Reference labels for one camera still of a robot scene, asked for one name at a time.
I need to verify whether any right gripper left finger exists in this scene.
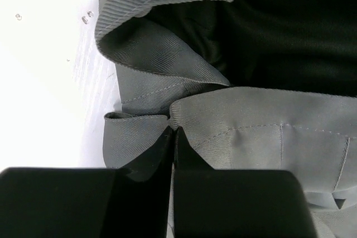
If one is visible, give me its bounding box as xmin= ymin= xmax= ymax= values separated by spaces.
xmin=1 ymin=128 xmax=173 ymax=237

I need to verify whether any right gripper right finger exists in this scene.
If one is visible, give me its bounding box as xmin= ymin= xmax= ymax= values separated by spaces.
xmin=173 ymin=128 xmax=315 ymax=237

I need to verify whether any grey pleated skirt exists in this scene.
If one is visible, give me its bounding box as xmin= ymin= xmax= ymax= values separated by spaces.
xmin=95 ymin=0 xmax=356 ymax=237

